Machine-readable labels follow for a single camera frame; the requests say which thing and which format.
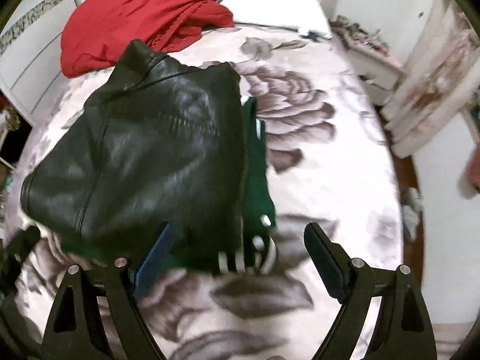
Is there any red garment on bed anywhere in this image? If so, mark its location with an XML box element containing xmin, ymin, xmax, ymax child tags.
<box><xmin>60</xmin><ymin>0</ymin><xmax>233</xmax><ymax>78</ymax></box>

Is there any white pillow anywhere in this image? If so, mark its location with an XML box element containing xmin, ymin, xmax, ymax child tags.
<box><xmin>219</xmin><ymin>0</ymin><xmax>333</xmax><ymax>40</ymax></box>

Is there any floral pink curtain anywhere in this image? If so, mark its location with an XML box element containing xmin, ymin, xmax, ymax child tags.
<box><xmin>381</xmin><ymin>0</ymin><xmax>479</xmax><ymax>158</ymax></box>

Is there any white wardrobe with shelves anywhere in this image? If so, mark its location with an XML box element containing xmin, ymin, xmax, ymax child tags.
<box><xmin>1</xmin><ymin>0</ymin><xmax>76</xmax><ymax>125</ymax></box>

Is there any green striped garment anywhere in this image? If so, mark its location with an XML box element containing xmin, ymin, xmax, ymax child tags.
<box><xmin>61</xmin><ymin>98</ymin><xmax>275</xmax><ymax>272</ymax></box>

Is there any floral grey white bedspread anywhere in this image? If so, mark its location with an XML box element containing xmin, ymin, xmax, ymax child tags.
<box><xmin>3</xmin><ymin>22</ymin><xmax>404</xmax><ymax>360</ymax></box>

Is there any black leather jacket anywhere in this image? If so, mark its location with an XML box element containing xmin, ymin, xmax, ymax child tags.
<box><xmin>20</xmin><ymin>40</ymin><xmax>247</xmax><ymax>270</ymax></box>

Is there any white bedside table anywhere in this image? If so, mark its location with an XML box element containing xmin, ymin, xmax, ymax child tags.
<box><xmin>329</xmin><ymin>15</ymin><xmax>404</xmax><ymax>107</ymax></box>

